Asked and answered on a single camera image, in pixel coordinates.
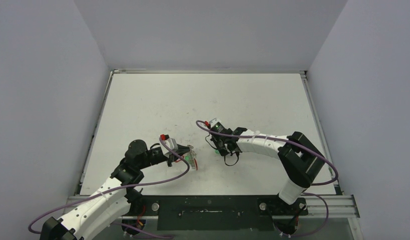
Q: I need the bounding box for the metal keyring with red handle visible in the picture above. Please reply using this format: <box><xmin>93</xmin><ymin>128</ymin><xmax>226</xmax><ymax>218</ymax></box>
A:
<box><xmin>184</xmin><ymin>145</ymin><xmax>198</xmax><ymax>171</ymax></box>

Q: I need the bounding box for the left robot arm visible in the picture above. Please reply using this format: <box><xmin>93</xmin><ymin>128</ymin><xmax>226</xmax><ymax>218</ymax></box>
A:
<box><xmin>40</xmin><ymin>135</ymin><xmax>191</xmax><ymax>240</ymax></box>

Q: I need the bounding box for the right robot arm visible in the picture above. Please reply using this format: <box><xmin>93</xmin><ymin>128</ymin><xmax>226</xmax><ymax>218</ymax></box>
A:
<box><xmin>207</xmin><ymin>122</ymin><xmax>325</xmax><ymax>215</ymax></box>

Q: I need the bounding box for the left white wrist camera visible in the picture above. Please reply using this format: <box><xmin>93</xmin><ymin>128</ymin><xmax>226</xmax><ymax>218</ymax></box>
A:
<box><xmin>160</xmin><ymin>134</ymin><xmax>178</xmax><ymax>152</ymax></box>

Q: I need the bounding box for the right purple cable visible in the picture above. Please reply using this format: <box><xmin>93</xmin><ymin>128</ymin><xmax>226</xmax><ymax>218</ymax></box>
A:
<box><xmin>195</xmin><ymin>119</ymin><xmax>339</xmax><ymax>239</ymax></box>

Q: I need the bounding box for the purple cable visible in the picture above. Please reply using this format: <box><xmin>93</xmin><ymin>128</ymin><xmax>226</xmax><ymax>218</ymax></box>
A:
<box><xmin>195</xmin><ymin>119</ymin><xmax>339</xmax><ymax>239</ymax></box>
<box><xmin>28</xmin><ymin>135</ymin><xmax>191</xmax><ymax>240</ymax></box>

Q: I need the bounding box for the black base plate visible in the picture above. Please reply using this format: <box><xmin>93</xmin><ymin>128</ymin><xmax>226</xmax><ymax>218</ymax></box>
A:
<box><xmin>121</xmin><ymin>195</ymin><xmax>308</xmax><ymax>231</ymax></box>

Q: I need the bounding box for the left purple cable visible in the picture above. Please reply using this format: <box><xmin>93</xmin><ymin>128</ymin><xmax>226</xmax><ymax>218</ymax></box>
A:
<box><xmin>28</xmin><ymin>135</ymin><xmax>191</xmax><ymax>240</ymax></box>

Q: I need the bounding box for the aluminium front rail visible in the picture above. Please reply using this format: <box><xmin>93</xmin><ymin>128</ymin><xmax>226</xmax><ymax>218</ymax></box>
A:
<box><xmin>61</xmin><ymin>194</ymin><xmax>360</xmax><ymax>220</ymax></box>

